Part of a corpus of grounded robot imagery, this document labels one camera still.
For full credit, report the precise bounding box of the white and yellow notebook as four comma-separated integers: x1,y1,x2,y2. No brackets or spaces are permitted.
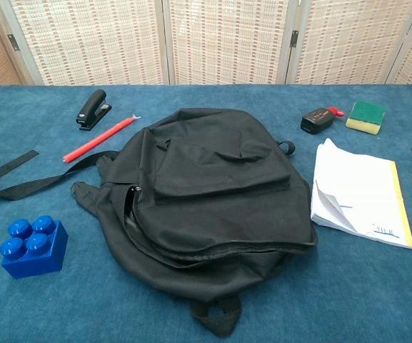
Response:
310,138,412,250

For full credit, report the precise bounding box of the black fabric backpack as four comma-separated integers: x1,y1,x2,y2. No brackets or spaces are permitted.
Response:
0,106,319,337

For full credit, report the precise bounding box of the black ink bottle red cap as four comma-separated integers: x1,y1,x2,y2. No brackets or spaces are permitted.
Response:
300,106,346,135

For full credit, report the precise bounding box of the blue carpet table cover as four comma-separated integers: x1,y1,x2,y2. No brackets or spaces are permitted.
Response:
0,84,412,343

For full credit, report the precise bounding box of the woven folding screen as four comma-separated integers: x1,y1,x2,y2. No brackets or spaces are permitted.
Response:
0,0,412,92

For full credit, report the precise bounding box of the red pen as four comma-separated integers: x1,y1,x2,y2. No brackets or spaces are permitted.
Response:
62,113,142,164

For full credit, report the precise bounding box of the black stapler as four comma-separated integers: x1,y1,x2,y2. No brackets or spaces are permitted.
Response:
75,89,113,131

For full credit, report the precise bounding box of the blue plastic building block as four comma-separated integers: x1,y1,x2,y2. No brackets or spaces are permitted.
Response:
0,214,69,279

